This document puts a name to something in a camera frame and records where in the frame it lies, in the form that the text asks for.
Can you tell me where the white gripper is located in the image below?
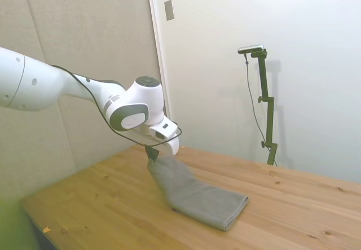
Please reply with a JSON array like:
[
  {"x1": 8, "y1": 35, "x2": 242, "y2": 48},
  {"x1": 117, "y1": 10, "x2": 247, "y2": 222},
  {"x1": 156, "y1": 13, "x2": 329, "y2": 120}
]
[{"x1": 144, "y1": 135, "x2": 181, "y2": 161}]

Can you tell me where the grey terry towel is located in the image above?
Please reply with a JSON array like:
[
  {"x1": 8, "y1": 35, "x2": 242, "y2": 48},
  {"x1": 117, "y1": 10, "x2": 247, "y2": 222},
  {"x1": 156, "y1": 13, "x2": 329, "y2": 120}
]
[{"x1": 146, "y1": 156, "x2": 250, "y2": 232}]

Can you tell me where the white corner trim strip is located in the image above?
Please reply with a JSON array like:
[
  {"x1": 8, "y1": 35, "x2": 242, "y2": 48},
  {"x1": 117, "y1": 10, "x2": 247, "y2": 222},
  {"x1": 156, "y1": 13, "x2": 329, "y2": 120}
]
[{"x1": 146, "y1": 0, "x2": 172, "y2": 118}]

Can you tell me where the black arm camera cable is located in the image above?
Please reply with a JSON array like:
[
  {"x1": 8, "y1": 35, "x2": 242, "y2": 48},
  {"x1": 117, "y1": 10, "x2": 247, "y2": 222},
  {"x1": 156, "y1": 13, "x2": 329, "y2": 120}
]
[{"x1": 49, "y1": 64, "x2": 183, "y2": 148}]

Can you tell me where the dark jointed camera stand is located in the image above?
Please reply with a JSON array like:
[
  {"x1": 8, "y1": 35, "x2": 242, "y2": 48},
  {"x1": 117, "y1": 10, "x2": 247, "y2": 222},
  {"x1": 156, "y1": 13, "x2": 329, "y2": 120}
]
[{"x1": 249, "y1": 49, "x2": 279, "y2": 166}]

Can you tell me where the grey bar stereo camera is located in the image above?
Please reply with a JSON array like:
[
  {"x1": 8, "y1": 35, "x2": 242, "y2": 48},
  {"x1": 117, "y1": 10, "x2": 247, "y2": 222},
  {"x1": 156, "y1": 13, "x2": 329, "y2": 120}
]
[{"x1": 237, "y1": 43, "x2": 266, "y2": 55}]

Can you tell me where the grey wall plate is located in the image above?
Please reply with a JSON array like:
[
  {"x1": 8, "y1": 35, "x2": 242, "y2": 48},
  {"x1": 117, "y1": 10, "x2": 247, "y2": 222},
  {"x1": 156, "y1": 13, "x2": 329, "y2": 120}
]
[{"x1": 164, "y1": 0, "x2": 175, "y2": 22}]

